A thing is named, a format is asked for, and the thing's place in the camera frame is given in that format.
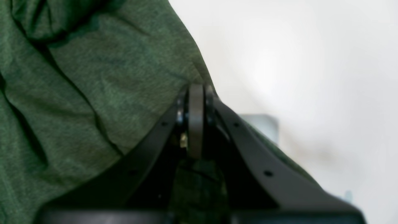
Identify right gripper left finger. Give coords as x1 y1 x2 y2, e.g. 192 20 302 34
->
34 85 204 224

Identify dark green t-shirt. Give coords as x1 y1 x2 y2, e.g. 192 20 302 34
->
0 0 321 224

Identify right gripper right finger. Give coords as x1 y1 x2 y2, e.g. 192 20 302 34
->
203 86 366 224

